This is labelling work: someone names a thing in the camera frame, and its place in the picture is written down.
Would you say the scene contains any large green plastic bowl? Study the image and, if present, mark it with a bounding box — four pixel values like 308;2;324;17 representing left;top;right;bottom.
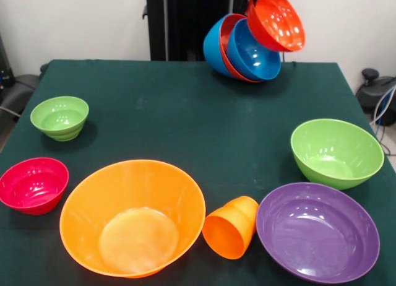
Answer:
290;118;385;191

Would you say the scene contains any pink plastic bowl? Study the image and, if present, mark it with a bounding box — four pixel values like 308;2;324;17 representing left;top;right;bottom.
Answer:
0;157;70;216

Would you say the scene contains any large orange plastic bowl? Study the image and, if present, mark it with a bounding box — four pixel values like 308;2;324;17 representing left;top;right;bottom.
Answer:
59;159;207;279

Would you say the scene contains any small green plastic bowl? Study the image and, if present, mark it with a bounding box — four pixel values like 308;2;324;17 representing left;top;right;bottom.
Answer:
30;95;90;142

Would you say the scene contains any dark green tablecloth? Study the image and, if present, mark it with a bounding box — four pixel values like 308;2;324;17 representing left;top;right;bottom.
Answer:
0;59;396;286

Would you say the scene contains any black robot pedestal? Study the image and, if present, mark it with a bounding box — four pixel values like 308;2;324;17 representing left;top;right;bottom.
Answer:
142;0;250;63

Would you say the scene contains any purple plastic bowl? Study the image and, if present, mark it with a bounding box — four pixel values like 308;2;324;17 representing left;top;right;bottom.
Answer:
256;182;381;284

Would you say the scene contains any black wall cable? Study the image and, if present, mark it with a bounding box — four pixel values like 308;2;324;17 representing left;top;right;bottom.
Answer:
280;50;298;66

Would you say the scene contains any blue and white cable bundle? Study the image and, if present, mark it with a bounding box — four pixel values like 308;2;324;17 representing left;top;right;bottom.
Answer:
369;84;396;157

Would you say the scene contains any black wheeled base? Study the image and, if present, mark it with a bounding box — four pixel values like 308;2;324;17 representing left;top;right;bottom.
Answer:
0;32;41;116
355;68;396;126

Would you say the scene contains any orange plastic cup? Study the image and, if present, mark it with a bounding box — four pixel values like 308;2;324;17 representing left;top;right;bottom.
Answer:
202;196;260;261

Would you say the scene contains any blue plastic bowl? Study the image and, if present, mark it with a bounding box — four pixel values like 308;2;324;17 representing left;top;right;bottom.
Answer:
225;19;282;81
203;14;239;79

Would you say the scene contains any red-orange plastic bowl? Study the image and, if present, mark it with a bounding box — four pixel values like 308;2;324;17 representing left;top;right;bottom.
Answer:
246;0;306;53
218;14;264;84

